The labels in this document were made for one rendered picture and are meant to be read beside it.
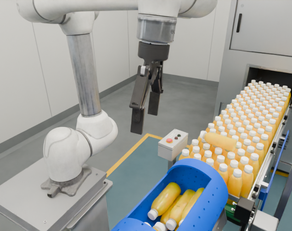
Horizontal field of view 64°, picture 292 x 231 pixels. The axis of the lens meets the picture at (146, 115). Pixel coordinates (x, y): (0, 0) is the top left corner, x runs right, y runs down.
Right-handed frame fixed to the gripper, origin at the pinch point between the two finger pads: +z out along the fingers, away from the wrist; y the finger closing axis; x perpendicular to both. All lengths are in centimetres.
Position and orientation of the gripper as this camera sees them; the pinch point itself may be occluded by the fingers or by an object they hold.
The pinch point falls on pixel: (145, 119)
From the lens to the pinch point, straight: 63.6
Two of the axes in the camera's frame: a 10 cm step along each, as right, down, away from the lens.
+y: 3.2, -3.4, 8.8
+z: -1.1, 9.1, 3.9
